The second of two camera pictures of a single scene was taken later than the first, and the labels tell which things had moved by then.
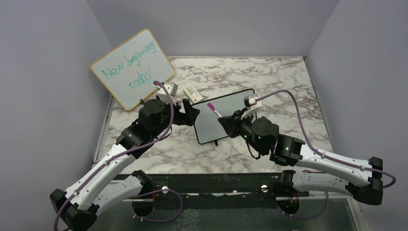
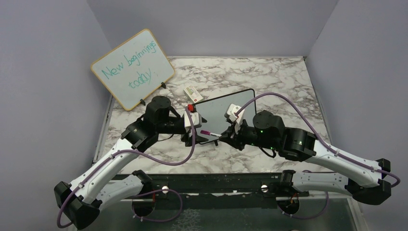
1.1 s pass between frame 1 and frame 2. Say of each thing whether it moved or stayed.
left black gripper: moved
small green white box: stayed
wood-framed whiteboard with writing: stayed
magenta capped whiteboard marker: moved
